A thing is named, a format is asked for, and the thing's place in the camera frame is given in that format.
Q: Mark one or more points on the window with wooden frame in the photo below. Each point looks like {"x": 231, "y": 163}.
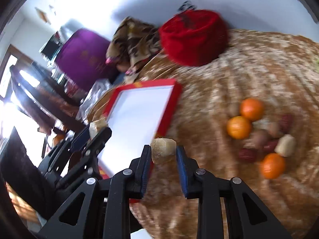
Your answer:
{"x": 9, "y": 107}

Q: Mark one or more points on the golden brown velvet cloth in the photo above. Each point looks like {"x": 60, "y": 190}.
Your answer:
{"x": 278, "y": 69}

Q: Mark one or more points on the clear plastic bag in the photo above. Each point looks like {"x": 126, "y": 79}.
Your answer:
{"x": 99, "y": 88}

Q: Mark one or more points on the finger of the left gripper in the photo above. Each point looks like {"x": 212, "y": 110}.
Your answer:
{"x": 84, "y": 165}
{"x": 80, "y": 140}

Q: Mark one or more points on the pale taro chunk hexagonal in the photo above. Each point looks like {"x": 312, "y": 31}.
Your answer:
{"x": 96, "y": 126}

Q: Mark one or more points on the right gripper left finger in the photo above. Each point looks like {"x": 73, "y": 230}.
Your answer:
{"x": 100, "y": 208}

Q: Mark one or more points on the red velvet drawstring pouch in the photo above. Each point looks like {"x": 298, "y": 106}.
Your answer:
{"x": 194, "y": 37}

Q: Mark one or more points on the brown longan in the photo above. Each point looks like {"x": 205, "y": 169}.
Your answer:
{"x": 274, "y": 130}
{"x": 259, "y": 138}

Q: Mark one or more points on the purple gift bag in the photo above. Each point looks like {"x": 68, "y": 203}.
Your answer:
{"x": 82, "y": 58}

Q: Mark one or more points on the red jujube bottom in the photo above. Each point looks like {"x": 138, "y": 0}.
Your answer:
{"x": 247, "y": 155}

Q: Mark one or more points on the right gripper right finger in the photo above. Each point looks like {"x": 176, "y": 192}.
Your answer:
{"x": 224, "y": 202}

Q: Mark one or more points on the red jujube top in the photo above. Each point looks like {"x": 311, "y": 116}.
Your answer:
{"x": 286, "y": 122}

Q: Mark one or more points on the red jujube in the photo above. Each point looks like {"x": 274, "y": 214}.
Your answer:
{"x": 286, "y": 122}
{"x": 270, "y": 146}
{"x": 247, "y": 155}

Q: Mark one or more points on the pale taro chunk cube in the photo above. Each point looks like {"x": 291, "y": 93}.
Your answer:
{"x": 286, "y": 146}

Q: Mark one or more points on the wall picture frame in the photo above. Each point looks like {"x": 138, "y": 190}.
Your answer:
{"x": 42, "y": 15}

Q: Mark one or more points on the floral brown patterned cloth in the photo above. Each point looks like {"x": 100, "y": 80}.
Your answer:
{"x": 133, "y": 45}

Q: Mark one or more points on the red jujube middle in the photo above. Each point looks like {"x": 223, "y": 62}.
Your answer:
{"x": 270, "y": 146}

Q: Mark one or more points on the orange mandarin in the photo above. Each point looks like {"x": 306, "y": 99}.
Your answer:
{"x": 252, "y": 109}
{"x": 239, "y": 127}
{"x": 273, "y": 166}

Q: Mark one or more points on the red white box tray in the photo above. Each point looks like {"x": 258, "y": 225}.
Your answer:
{"x": 137, "y": 114}

